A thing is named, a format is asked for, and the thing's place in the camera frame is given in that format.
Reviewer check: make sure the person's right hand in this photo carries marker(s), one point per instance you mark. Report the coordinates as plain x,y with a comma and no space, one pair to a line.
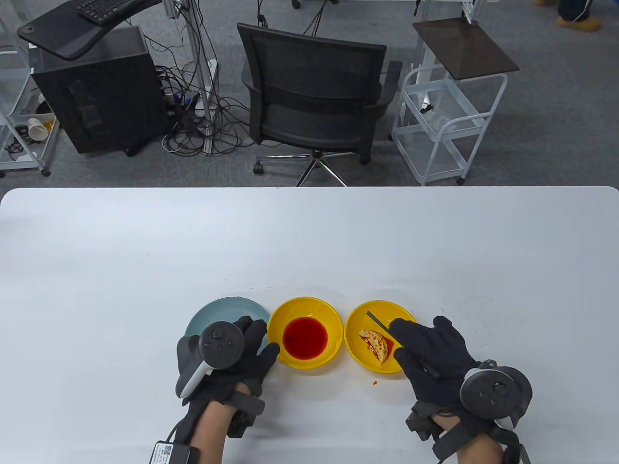
440,372

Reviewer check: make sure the person's left hand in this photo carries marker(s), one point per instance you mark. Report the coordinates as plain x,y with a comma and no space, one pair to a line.
254,372

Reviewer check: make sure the person's right thumb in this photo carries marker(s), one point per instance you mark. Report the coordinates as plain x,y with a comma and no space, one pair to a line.
406,365

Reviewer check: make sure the person's left thumb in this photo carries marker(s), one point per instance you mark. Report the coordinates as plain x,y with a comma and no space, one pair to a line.
271,355

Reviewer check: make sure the dark grey chopsticks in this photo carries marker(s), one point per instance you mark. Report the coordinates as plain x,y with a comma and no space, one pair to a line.
377,322

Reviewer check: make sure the person's right forearm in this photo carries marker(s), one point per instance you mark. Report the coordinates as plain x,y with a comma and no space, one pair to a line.
476,449

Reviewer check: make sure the person's left forearm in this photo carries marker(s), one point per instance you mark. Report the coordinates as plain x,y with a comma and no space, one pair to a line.
210,430

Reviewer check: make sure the dumpling with red sauce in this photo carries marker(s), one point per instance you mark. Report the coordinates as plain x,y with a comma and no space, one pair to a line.
376,344

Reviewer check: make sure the red sauce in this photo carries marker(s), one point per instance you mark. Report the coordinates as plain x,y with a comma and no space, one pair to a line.
305,338

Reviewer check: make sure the yellow bowl with red sauce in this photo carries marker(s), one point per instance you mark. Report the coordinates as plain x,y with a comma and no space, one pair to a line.
302,309

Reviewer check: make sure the yellow bowl with dumpling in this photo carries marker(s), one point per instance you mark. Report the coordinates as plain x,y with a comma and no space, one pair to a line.
367,314

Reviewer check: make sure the blue-grey plate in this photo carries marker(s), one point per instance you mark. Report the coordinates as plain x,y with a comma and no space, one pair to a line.
213,311

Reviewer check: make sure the grey round controller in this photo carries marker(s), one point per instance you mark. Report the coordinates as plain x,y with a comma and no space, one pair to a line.
493,391

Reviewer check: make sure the black mesh office chair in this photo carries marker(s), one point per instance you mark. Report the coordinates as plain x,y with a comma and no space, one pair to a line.
309,77

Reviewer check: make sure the white power strip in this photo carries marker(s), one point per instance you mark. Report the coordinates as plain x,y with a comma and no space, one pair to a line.
211,72

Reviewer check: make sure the black computer tower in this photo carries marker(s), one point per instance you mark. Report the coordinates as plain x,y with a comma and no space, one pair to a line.
106,96

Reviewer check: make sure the white rolling shelf cart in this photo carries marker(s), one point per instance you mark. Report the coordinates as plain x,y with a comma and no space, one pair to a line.
19,154

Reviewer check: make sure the brown trolley top board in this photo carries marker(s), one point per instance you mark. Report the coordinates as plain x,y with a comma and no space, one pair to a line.
464,48

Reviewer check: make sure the white paper cup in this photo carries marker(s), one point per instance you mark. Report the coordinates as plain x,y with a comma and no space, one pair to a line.
37,128

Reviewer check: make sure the black keyboard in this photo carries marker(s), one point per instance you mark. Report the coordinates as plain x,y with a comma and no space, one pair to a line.
109,9

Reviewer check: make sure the black keyboard tray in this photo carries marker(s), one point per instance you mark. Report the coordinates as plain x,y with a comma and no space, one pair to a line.
63,34

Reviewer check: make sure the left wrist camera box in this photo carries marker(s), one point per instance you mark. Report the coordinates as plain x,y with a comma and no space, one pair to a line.
169,453

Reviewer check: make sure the aluminium frame post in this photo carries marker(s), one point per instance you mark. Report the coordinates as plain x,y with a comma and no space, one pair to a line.
197,53

